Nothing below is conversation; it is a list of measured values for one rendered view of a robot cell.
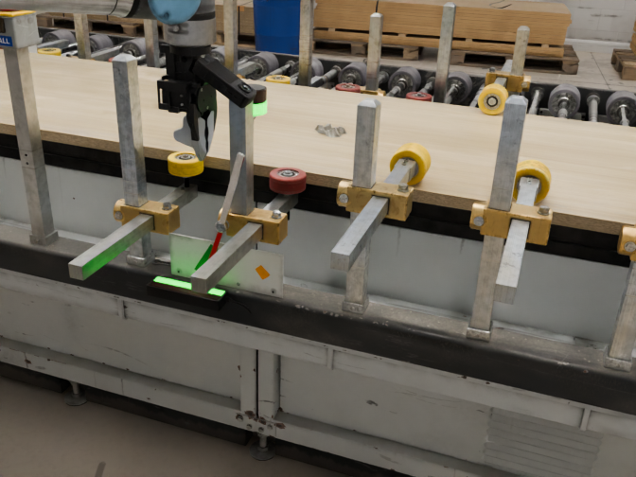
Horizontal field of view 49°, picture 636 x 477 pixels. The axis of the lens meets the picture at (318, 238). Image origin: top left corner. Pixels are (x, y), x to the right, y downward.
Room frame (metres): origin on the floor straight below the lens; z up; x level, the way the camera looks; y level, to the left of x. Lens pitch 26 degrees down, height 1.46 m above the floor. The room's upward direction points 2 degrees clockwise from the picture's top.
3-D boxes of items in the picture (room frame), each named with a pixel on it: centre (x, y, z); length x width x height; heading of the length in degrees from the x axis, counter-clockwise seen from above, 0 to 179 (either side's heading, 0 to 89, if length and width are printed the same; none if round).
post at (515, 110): (1.15, -0.32, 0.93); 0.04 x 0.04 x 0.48; 72
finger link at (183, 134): (1.23, 0.24, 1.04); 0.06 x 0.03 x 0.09; 72
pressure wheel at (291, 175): (1.43, 0.07, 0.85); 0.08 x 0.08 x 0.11
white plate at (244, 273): (1.29, 0.19, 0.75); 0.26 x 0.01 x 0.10; 72
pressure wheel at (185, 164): (1.51, 0.31, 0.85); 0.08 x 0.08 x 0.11
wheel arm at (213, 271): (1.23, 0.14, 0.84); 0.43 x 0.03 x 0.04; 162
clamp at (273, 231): (1.30, 0.13, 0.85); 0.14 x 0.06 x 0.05; 72
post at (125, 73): (1.38, 0.39, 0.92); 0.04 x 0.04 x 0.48; 72
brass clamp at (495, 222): (1.14, -0.34, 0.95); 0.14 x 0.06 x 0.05; 72
